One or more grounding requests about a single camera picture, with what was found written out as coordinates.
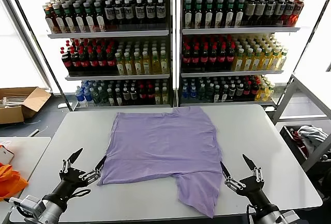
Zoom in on white packing sheets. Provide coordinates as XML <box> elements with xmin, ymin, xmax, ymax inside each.
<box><xmin>0</xmin><ymin>92</ymin><xmax>29</xmax><ymax>109</ymax></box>

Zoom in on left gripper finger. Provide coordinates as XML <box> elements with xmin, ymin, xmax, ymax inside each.
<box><xmin>60</xmin><ymin>147</ymin><xmax>84</xmax><ymax>174</ymax></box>
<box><xmin>79</xmin><ymin>155</ymin><xmax>108</xmax><ymax>185</ymax></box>

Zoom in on white small carton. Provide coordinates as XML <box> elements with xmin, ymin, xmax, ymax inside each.
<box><xmin>0</xmin><ymin>146</ymin><xmax>15</xmax><ymax>165</ymax></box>

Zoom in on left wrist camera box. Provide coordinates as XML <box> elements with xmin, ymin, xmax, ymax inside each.
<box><xmin>10</xmin><ymin>195</ymin><xmax>43</xmax><ymax>219</ymax></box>

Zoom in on dark bottle green white label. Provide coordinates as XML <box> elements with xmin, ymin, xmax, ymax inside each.
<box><xmin>53</xmin><ymin>3</ymin><xmax>65</xmax><ymax>33</ymax></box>
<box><xmin>225</xmin><ymin>0</ymin><xmax>235</xmax><ymax>28</ymax></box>
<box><xmin>94</xmin><ymin>0</ymin><xmax>107</xmax><ymax>32</ymax></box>
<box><xmin>194</xmin><ymin>0</ymin><xmax>204</xmax><ymax>29</ymax></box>
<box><xmin>184</xmin><ymin>0</ymin><xmax>193</xmax><ymax>29</ymax></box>
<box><xmin>73</xmin><ymin>1</ymin><xmax>86</xmax><ymax>33</ymax></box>
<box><xmin>204</xmin><ymin>0</ymin><xmax>214</xmax><ymax>29</ymax></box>
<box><xmin>215</xmin><ymin>0</ymin><xmax>224</xmax><ymax>28</ymax></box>
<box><xmin>83</xmin><ymin>1</ymin><xmax>96</xmax><ymax>32</ymax></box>
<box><xmin>63</xmin><ymin>2</ymin><xmax>76</xmax><ymax>33</ymax></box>
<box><xmin>235</xmin><ymin>0</ymin><xmax>246</xmax><ymax>28</ymax></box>

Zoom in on grey white cloth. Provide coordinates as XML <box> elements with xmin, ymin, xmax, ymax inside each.
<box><xmin>296</xmin><ymin>125</ymin><xmax>328</xmax><ymax>143</ymax></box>

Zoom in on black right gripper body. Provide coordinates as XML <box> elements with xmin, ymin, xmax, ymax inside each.
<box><xmin>238</xmin><ymin>175</ymin><xmax>280</xmax><ymax>214</ymax></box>

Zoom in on red cap cola bottle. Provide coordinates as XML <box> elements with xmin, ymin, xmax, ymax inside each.
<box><xmin>182</xmin><ymin>46</ymin><xmax>192</xmax><ymax>71</ymax></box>
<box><xmin>106</xmin><ymin>49</ymin><xmax>117</xmax><ymax>74</ymax></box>
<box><xmin>201</xmin><ymin>44</ymin><xmax>210</xmax><ymax>71</ymax></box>
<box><xmin>69</xmin><ymin>49</ymin><xmax>81</xmax><ymax>74</ymax></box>
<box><xmin>244</xmin><ymin>81</ymin><xmax>253</xmax><ymax>102</ymax></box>
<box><xmin>227</xmin><ymin>43</ymin><xmax>236</xmax><ymax>70</ymax></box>
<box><xmin>209</xmin><ymin>44</ymin><xmax>219</xmax><ymax>71</ymax></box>
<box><xmin>97</xmin><ymin>49</ymin><xmax>108</xmax><ymax>74</ymax></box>
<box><xmin>218</xmin><ymin>44</ymin><xmax>228</xmax><ymax>71</ymax></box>
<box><xmin>79</xmin><ymin>49</ymin><xmax>90</xmax><ymax>74</ymax></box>
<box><xmin>61</xmin><ymin>47</ymin><xmax>73</xmax><ymax>76</ymax></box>
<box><xmin>87</xmin><ymin>49</ymin><xmax>99</xmax><ymax>74</ymax></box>
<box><xmin>251</xmin><ymin>80</ymin><xmax>260</xmax><ymax>102</ymax></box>
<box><xmin>191</xmin><ymin>45</ymin><xmax>201</xmax><ymax>71</ymax></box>
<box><xmin>146</xmin><ymin>84</ymin><xmax>156</xmax><ymax>105</ymax></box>
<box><xmin>139</xmin><ymin>84</ymin><xmax>148</xmax><ymax>105</ymax></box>

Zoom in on purple t-shirt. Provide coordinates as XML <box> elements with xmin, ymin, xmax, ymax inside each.
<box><xmin>97</xmin><ymin>106</ymin><xmax>225</xmax><ymax>219</ymax></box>

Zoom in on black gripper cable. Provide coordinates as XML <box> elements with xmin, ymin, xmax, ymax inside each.
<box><xmin>245</xmin><ymin>203</ymin><xmax>257</xmax><ymax>224</ymax></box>
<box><xmin>66</xmin><ymin>188</ymin><xmax>91</xmax><ymax>199</ymax></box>

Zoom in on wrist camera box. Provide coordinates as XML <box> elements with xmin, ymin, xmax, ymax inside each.
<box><xmin>10</xmin><ymin>195</ymin><xmax>43</xmax><ymax>219</ymax></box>
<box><xmin>280</xmin><ymin>210</ymin><xmax>305</xmax><ymax>224</ymax></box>

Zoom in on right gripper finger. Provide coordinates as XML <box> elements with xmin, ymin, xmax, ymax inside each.
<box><xmin>219</xmin><ymin>160</ymin><xmax>246</xmax><ymax>191</ymax></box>
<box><xmin>242</xmin><ymin>153</ymin><xmax>264</xmax><ymax>184</ymax></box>

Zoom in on orange cloth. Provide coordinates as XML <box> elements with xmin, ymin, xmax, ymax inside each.
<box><xmin>0</xmin><ymin>162</ymin><xmax>28</xmax><ymax>201</ymax></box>

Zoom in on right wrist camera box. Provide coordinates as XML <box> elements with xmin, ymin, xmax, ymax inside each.
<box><xmin>280</xmin><ymin>210</ymin><xmax>305</xmax><ymax>224</ymax></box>

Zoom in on green tinted drink bottle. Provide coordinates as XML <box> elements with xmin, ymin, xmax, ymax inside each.
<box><xmin>206</xmin><ymin>83</ymin><xmax>215</xmax><ymax>102</ymax></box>
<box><xmin>198</xmin><ymin>84</ymin><xmax>207</xmax><ymax>102</ymax></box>
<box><xmin>92</xmin><ymin>86</ymin><xmax>102</xmax><ymax>107</ymax></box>
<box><xmin>99</xmin><ymin>87</ymin><xmax>109</xmax><ymax>107</ymax></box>

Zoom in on brown cardboard box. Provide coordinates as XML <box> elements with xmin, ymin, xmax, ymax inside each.
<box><xmin>0</xmin><ymin>86</ymin><xmax>52</xmax><ymax>125</ymax></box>

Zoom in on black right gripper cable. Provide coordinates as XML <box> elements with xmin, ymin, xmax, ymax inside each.
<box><xmin>245</xmin><ymin>203</ymin><xmax>257</xmax><ymax>224</ymax></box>

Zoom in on red cloth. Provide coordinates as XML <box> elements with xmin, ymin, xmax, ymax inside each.
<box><xmin>289</xmin><ymin>128</ymin><xmax>311</xmax><ymax>155</ymax></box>

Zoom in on dark tea bottle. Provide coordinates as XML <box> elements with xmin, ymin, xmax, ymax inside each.
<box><xmin>229</xmin><ymin>83</ymin><xmax>237</xmax><ymax>102</ymax></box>
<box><xmin>122</xmin><ymin>87</ymin><xmax>131</xmax><ymax>106</ymax></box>
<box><xmin>236</xmin><ymin>83</ymin><xmax>245</xmax><ymax>102</ymax></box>
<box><xmin>130</xmin><ymin>86</ymin><xmax>139</xmax><ymax>106</ymax></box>

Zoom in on black plastic crate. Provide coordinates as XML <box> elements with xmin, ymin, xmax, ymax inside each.
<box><xmin>278</xmin><ymin>124</ymin><xmax>331</xmax><ymax>161</ymax></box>

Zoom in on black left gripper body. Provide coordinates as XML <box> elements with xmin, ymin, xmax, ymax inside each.
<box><xmin>42</xmin><ymin>167</ymin><xmax>85</xmax><ymax>211</ymax></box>

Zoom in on dark bottle beige label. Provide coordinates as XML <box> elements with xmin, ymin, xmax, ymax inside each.
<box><xmin>245</xmin><ymin>0</ymin><xmax>256</xmax><ymax>27</ymax></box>
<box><xmin>254</xmin><ymin>0</ymin><xmax>266</xmax><ymax>26</ymax></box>

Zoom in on grey metal cart frame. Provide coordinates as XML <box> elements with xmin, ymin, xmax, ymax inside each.
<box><xmin>271</xmin><ymin>72</ymin><xmax>331</xmax><ymax>173</ymax></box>

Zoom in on dark bottle black white label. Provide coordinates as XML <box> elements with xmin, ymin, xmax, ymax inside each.
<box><xmin>104</xmin><ymin>0</ymin><xmax>116</xmax><ymax>31</ymax></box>
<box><xmin>134</xmin><ymin>0</ymin><xmax>145</xmax><ymax>30</ymax></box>
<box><xmin>274</xmin><ymin>0</ymin><xmax>287</xmax><ymax>26</ymax></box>
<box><xmin>123</xmin><ymin>0</ymin><xmax>134</xmax><ymax>30</ymax></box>
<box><xmin>146</xmin><ymin>0</ymin><xmax>156</xmax><ymax>30</ymax></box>
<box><xmin>114</xmin><ymin>0</ymin><xmax>126</xmax><ymax>31</ymax></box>
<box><xmin>282</xmin><ymin>0</ymin><xmax>295</xmax><ymax>26</ymax></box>
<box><xmin>156</xmin><ymin>0</ymin><xmax>166</xmax><ymax>29</ymax></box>
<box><xmin>265</xmin><ymin>0</ymin><xmax>277</xmax><ymax>26</ymax></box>

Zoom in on dark metal frame bar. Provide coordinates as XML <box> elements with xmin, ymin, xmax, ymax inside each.
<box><xmin>273</xmin><ymin>0</ymin><xmax>331</xmax><ymax>112</ymax></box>
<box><xmin>4</xmin><ymin>0</ymin><xmax>73</xmax><ymax>111</ymax></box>

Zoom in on yellow juice bottle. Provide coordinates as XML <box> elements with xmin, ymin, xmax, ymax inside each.
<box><xmin>232</xmin><ymin>48</ymin><xmax>245</xmax><ymax>71</ymax></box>
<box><xmin>251</xmin><ymin>48</ymin><xmax>263</xmax><ymax>71</ymax></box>
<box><xmin>255</xmin><ymin>83</ymin><xmax>267</xmax><ymax>102</ymax></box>
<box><xmin>124</xmin><ymin>52</ymin><xmax>134</xmax><ymax>76</ymax></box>
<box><xmin>276</xmin><ymin>48</ymin><xmax>289</xmax><ymax>71</ymax></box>
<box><xmin>260</xmin><ymin>48</ymin><xmax>272</xmax><ymax>71</ymax></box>
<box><xmin>154</xmin><ymin>86</ymin><xmax>162</xmax><ymax>105</ymax></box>
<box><xmin>243</xmin><ymin>48</ymin><xmax>254</xmax><ymax>71</ymax></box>
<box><xmin>142</xmin><ymin>50</ymin><xmax>152</xmax><ymax>75</ymax></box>
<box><xmin>115</xmin><ymin>52</ymin><xmax>125</xmax><ymax>76</ymax></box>
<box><xmin>268</xmin><ymin>48</ymin><xmax>280</xmax><ymax>71</ymax></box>
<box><xmin>133</xmin><ymin>51</ymin><xmax>143</xmax><ymax>76</ymax></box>
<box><xmin>160</xmin><ymin>50</ymin><xmax>169</xmax><ymax>74</ymax></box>
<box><xmin>151</xmin><ymin>50</ymin><xmax>160</xmax><ymax>75</ymax></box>
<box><xmin>265</xmin><ymin>83</ymin><xmax>276</xmax><ymax>101</ymax></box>
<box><xmin>161</xmin><ymin>86</ymin><xmax>169</xmax><ymax>105</ymax></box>

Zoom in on grey metal shelf unit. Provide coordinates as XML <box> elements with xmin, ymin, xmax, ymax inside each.
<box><xmin>175</xmin><ymin>0</ymin><xmax>319</xmax><ymax>111</ymax></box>
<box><xmin>27</xmin><ymin>0</ymin><xmax>173</xmax><ymax>112</ymax></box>

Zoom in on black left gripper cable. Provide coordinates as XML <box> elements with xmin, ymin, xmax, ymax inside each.
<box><xmin>66</xmin><ymin>188</ymin><xmax>91</xmax><ymax>199</ymax></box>

